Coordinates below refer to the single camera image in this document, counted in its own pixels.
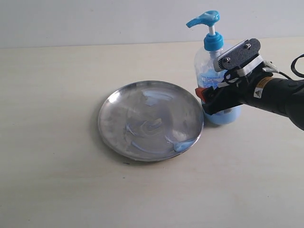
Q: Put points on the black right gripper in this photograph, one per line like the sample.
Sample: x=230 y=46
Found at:
x=222 y=98

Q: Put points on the blue soap pump bottle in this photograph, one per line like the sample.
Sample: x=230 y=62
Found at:
x=214 y=45

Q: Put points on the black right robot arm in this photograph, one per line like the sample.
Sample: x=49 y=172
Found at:
x=284 y=97

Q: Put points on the round stainless steel plate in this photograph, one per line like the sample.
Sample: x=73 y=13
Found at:
x=142 y=120

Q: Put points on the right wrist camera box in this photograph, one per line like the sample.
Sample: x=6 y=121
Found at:
x=241 y=59

